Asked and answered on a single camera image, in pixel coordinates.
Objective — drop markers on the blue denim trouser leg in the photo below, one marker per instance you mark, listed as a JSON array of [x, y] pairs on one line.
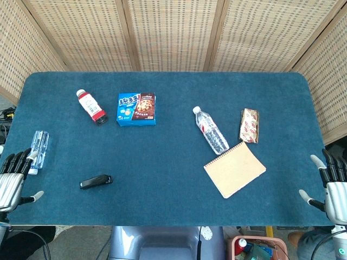
[[311, 246]]

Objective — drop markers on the gold red snack packet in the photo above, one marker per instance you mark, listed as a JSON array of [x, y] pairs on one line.
[[249, 126]]

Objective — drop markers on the clear square water bottle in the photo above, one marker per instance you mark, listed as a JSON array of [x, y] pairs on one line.
[[40, 147]]

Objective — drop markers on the yellow spiral notebook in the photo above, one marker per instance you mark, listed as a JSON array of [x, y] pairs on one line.
[[234, 169]]

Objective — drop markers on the red white drink bottle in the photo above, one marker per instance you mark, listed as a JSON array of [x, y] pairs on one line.
[[91, 107]]

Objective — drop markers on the black stapler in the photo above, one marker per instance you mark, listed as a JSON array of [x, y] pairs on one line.
[[95, 181]]

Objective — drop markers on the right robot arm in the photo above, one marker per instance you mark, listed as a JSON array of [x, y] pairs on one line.
[[340, 241]]

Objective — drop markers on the pink plastic basket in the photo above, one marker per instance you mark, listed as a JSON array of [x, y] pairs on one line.
[[279, 247]]

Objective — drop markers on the clear round water bottle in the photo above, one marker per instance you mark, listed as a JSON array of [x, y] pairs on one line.
[[211, 131]]

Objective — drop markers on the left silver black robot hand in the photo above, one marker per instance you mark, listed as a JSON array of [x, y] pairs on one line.
[[9, 187]]

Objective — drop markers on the red bottle in basket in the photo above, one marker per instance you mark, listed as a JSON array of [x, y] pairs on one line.
[[241, 246]]

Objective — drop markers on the blue carpet table cover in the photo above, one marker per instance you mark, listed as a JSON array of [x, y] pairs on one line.
[[168, 162]]

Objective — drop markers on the brown shoe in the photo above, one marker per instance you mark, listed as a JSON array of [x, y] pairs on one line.
[[295, 237]]

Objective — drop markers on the grey blue robot torso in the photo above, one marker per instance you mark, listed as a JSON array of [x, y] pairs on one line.
[[162, 243]]

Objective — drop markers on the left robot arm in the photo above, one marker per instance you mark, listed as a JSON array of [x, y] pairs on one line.
[[3, 220]]

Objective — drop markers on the blue cookie box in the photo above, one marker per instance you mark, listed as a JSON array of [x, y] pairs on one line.
[[137, 109]]

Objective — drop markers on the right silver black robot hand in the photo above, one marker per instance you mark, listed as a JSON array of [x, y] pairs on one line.
[[334, 197]]

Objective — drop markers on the woven folding screen panel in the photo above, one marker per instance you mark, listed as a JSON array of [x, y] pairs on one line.
[[81, 35], [265, 35], [173, 35], [328, 89], [19, 54]]

